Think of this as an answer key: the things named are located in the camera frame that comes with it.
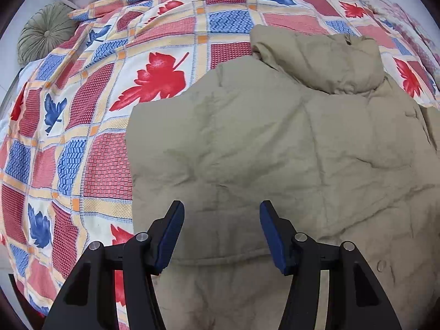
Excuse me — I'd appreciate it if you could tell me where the beige puffer jacket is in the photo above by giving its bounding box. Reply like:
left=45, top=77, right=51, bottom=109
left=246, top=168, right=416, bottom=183
left=125, top=25, right=439, bottom=329

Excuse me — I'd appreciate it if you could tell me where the leaf patterned bed cover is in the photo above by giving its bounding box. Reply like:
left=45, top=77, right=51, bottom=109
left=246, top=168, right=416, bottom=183
left=1, top=0, right=439, bottom=318

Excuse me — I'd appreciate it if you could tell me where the checked pink quilt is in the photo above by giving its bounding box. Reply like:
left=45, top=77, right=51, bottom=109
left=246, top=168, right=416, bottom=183
left=350, top=0, right=440, bottom=87

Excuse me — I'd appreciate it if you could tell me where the round green cushion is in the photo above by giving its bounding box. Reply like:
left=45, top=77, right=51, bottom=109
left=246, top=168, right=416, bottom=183
left=17, top=2, right=78, bottom=66

